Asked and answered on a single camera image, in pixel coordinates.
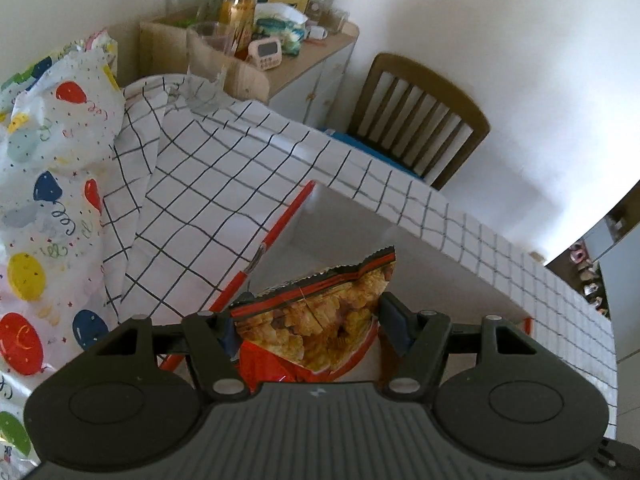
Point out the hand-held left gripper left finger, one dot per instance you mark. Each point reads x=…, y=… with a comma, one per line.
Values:
x=227, y=337

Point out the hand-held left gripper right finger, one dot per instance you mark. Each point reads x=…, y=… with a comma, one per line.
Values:
x=396, y=325

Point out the red cardboard box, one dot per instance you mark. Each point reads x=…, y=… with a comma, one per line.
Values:
x=400, y=270

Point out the red potato chip bag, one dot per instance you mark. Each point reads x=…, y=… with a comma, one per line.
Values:
x=320, y=320

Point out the black checked white tablecloth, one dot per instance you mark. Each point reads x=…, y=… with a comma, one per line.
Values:
x=200, y=170

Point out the blue seat cushion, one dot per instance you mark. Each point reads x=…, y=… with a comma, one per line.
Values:
x=370, y=152

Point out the row of shoes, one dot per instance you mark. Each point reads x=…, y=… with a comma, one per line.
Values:
x=590, y=285

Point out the brown wooden chair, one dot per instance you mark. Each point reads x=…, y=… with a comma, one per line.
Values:
x=415, y=110

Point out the grey tall cabinet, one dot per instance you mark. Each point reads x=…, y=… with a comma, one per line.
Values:
x=622, y=285

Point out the balloon print cloth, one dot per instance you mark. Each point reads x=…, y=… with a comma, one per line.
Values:
x=50, y=160

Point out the white wooden sideboard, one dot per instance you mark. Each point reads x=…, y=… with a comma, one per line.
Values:
x=310, y=75

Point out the clear plastic cup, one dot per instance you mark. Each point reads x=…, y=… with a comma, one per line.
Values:
x=210, y=60

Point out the white digital timer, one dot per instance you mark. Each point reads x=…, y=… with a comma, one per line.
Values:
x=265, y=55

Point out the brown cardboard box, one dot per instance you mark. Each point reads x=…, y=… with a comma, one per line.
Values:
x=165, y=50

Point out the small white mug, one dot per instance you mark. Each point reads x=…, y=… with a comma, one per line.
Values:
x=316, y=33

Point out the green white tissue pack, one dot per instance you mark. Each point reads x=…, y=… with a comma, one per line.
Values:
x=280, y=27

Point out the orange drink bottle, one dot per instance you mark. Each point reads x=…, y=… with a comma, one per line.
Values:
x=240, y=15

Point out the group of clear jars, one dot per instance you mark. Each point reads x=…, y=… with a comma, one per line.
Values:
x=327, y=7

